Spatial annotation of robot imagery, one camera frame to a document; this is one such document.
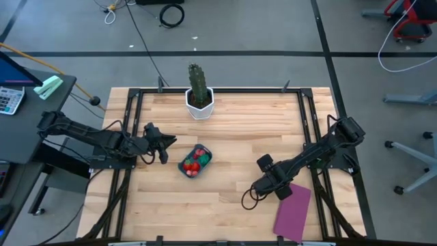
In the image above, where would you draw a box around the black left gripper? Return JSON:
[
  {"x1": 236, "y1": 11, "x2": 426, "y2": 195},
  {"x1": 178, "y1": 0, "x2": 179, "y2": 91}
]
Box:
[{"x1": 150, "y1": 131, "x2": 178, "y2": 148}]

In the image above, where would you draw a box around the teal plastic tupperware container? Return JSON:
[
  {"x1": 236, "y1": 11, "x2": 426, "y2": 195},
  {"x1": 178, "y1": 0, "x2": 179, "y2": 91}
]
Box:
[{"x1": 177, "y1": 143, "x2": 213, "y2": 180}]

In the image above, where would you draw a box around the purple folded cloth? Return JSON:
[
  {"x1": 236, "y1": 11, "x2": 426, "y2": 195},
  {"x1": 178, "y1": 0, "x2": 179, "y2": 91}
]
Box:
[{"x1": 272, "y1": 182, "x2": 312, "y2": 244}]

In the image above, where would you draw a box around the white hexagonal plant pot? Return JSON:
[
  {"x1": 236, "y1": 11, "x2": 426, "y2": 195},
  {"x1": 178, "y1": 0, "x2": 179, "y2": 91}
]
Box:
[{"x1": 184, "y1": 87, "x2": 215, "y2": 120}]

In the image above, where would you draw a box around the green cactus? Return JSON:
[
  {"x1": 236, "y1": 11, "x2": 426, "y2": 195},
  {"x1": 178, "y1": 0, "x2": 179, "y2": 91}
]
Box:
[{"x1": 187, "y1": 63, "x2": 209, "y2": 105}]

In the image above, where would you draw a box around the mint green stapler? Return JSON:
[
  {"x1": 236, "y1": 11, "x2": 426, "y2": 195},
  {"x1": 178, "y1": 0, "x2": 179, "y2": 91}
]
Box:
[{"x1": 33, "y1": 75, "x2": 64, "y2": 100}]

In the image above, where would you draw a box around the black desk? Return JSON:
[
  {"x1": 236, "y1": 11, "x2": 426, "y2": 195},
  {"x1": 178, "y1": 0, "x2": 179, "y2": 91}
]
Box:
[{"x1": 0, "y1": 68, "x2": 78, "y2": 240}]

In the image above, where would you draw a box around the grey office chair base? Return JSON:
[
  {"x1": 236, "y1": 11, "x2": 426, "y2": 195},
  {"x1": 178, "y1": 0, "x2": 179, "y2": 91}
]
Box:
[{"x1": 384, "y1": 131, "x2": 437, "y2": 195}]

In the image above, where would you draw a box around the grey calculator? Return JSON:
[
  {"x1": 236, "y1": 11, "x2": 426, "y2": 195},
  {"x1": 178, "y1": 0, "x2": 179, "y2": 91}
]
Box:
[{"x1": 0, "y1": 85, "x2": 27, "y2": 115}]

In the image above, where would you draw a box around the grey metal floor leg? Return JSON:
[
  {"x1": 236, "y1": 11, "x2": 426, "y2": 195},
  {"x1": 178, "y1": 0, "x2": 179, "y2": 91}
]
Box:
[{"x1": 382, "y1": 89, "x2": 437, "y2": 106}]

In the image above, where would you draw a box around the computer monitor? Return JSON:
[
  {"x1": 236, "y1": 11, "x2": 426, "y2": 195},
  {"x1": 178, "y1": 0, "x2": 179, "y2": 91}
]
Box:
[{"x1": 0, "y1": 51, "x2": 44, "y2": 87}]

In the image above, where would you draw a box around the red black rolling stool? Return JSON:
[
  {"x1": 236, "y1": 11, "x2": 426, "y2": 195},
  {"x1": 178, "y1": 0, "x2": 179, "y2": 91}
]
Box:
[{"x1": 361, "y1": 0, "x2": 437, "y2": 44}]

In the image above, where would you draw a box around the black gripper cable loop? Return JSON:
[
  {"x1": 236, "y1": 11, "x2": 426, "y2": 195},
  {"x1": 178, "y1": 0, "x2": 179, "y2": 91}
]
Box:
[{"x1": 240, "y1": 186, "x2": 262, "y2": 210}]

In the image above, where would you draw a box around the black aluminium table frame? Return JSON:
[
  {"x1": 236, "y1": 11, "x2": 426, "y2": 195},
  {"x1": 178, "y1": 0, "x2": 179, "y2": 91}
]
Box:
[{"x1": 81, "y1": 80, "x2": 376, "y2": 246}]

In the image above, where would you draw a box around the long black floor cable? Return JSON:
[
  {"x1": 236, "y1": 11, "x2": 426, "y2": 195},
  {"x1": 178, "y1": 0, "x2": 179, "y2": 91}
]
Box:
[{"x1": 124, "y1": 0, "x2": 171, "y2": 88}]

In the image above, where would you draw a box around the coiled black cable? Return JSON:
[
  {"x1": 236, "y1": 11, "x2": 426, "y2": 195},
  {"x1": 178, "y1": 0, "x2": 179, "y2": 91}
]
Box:
[{"x1": 158, "y1": 3, "x2": 186, "y2": 29}]

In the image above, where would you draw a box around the white cable with yellow plug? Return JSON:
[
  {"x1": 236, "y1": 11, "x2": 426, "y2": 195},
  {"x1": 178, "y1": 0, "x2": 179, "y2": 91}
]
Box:
[{"x1": 104, "y1": 0, "x2": 137, "y2": 25}]

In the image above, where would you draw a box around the long white floor cable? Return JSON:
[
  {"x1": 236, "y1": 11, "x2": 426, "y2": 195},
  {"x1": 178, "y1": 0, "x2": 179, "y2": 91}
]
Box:
[{"x1": 378, "y1": 0, "x2": 437, "y2": 73}]

